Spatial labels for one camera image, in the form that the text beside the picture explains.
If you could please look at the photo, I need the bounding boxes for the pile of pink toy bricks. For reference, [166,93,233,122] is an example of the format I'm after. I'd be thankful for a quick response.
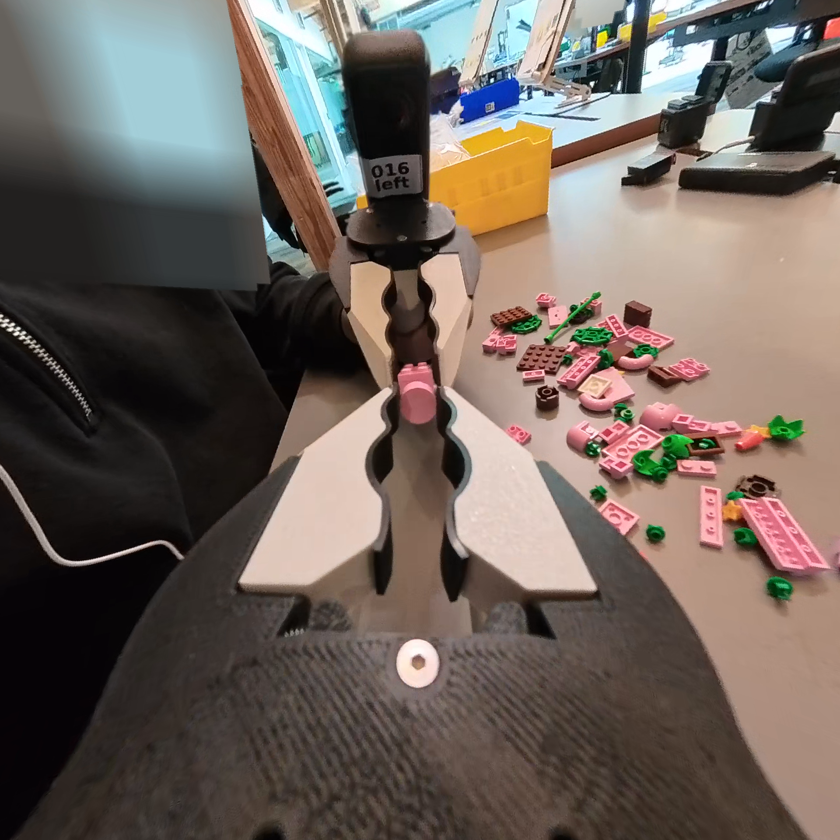
[481,289,840,602]

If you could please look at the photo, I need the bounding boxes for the blue plastic bin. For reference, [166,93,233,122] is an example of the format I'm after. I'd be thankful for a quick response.
[458,79,521,126]

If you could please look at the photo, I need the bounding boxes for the black charger stand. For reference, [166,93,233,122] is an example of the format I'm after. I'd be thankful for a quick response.
[747,41,840,154]

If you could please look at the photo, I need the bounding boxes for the yellow plastic bin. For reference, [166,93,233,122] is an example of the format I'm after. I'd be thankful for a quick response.
[356,120,555,238]

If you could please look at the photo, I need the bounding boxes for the thin white cable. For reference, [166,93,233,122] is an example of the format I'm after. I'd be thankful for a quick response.
[0,465,187,567]

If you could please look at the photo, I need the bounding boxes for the black metal pole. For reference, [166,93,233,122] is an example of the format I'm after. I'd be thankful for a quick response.
[622,0,655,94]

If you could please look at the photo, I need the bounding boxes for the cardboard display stand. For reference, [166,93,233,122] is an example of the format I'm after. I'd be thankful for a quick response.
[517,0,613,110]
[458,0,501,88]

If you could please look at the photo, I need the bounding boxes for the clear plastic bags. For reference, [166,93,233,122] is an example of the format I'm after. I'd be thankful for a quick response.
[428,115,475,163]

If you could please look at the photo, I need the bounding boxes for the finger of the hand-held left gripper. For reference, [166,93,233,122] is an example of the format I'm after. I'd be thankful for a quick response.
[425,251,473,395]
[346,262,400,390]

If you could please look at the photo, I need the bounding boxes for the small black adapter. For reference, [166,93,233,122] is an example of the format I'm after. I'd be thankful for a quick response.
[621,149,678,189]

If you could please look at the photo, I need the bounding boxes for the wooden post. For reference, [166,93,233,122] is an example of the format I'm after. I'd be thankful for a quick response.
[225,0,347,271]

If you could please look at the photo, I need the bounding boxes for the small black box device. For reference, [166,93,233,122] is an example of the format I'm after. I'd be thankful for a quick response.
[658,94,714,150]

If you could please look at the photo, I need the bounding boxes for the person's left forearm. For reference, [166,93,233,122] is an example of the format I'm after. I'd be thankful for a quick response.
[252,261,361,398]

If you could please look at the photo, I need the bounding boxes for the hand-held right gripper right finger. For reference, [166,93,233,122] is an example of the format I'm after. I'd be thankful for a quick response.
[440,386,601,622]

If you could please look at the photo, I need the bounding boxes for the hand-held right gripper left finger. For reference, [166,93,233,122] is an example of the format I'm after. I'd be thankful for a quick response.
[238,386,398,622]

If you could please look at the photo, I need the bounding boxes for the pink round toy brick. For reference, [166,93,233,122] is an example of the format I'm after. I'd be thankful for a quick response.
[399,382,438,425]

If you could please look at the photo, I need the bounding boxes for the person's black jacket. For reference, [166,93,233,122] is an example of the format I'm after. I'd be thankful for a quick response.
[0,281,298,840]

